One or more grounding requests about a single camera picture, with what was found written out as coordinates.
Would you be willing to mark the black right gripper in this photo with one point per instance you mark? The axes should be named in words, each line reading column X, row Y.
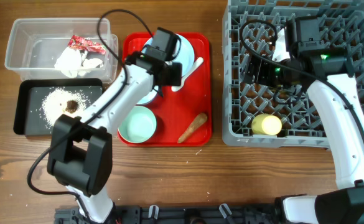
column 261, row 74

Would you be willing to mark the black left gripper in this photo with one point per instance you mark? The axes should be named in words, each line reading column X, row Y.
column 175, row 78

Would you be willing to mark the light blue bowl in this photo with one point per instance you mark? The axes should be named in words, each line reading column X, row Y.
column 148, row 98

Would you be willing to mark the yellow plastic cup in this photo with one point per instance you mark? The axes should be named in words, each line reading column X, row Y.
column 266, row 124

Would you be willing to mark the mint green bowl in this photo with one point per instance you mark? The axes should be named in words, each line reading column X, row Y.
column 139, row 125

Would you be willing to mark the orange carrot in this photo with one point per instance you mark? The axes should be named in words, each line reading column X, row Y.
column 199, row 120

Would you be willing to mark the red snack wrapper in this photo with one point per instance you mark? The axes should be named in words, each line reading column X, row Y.
column 79, row 43

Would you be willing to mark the white tissue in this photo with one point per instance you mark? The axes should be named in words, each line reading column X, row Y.
column 75, row 63

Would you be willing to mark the brown food scrap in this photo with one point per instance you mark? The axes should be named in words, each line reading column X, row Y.
column 71, row 106

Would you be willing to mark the pile of white rice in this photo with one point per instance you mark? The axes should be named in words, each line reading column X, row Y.
column 53, row 105

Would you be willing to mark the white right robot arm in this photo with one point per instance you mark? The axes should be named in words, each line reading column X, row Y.
column 327, row 76

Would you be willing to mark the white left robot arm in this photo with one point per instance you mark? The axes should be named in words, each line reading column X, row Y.
column 80, row 153

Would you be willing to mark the grey dishwasher rack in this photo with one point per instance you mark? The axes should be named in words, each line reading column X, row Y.
column 251, row 24

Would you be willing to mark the clear plastic waste bin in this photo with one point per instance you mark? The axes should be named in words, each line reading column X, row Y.
column 35, row 45

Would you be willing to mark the light blue plate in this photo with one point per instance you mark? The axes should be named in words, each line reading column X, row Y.
column 184, row 54

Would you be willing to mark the white plastic spoon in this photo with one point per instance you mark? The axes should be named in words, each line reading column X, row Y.
column 195, row 66

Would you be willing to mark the red serving tray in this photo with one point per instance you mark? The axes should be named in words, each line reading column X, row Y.
column 176, row 110

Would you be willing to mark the black tray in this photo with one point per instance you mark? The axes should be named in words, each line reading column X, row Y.
column 27, row 119

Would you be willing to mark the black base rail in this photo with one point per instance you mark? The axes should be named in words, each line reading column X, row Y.
column 249, row 214

